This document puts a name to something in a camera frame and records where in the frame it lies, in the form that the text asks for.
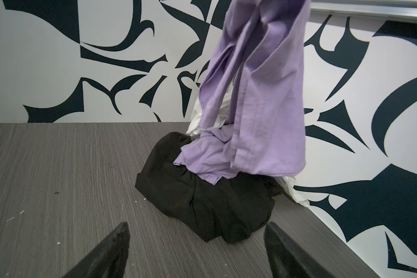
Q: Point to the black cloth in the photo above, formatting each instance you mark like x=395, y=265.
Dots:
x=232, y=209

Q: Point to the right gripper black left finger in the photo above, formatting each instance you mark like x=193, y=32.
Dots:
x=108, y=259

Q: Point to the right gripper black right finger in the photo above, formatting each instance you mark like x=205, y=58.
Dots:
x=287, y=258

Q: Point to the purple cloth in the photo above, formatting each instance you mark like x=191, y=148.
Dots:
x=251, y=99

